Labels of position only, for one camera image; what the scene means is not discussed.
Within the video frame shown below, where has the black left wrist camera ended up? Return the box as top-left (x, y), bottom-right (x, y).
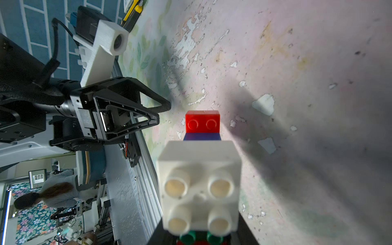
top-left (68, 5), bottom-right (130, 88)

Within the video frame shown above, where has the blue lego brick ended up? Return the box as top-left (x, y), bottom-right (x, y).
top-left (184, 133), bottom-right (221, 141)

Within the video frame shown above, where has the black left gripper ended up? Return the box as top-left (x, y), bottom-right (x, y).
top-left (49, 77), bottom-right (171, 152)

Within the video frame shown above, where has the red small lego brick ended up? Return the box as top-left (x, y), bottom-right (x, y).
top-left (185, 110), bottom-right (221, 133)

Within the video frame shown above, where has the red square lego brick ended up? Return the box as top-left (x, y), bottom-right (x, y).
top-left (176, 240), bottom-right (229, 245)

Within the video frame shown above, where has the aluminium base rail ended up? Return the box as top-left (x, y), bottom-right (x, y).
top-left (105, 131), bottom-right (161, 245)

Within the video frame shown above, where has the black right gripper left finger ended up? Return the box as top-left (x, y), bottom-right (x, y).
top-left (147, 219), bottom-right (177, 245)

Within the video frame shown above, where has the yellow black utility knife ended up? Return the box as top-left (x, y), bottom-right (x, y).
top-left (120, 0), bottom-right (144, 33)

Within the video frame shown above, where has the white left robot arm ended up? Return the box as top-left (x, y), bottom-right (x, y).
top-left (1, 36), bottom-right (171, 152)

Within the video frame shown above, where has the person in background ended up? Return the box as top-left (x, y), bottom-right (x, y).
top-left (14, 169), bottom-right (97, 210)

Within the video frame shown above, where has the green long lego brick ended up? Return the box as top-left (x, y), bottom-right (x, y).
top-left (177, 231), bottom-right (226, 245)

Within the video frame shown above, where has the white lego brick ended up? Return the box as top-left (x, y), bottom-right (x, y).
top-left (156, 140), bottom-right (242, 236)

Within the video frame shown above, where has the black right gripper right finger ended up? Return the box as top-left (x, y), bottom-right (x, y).
top-left (229, 213), bottom-right (259, 245)

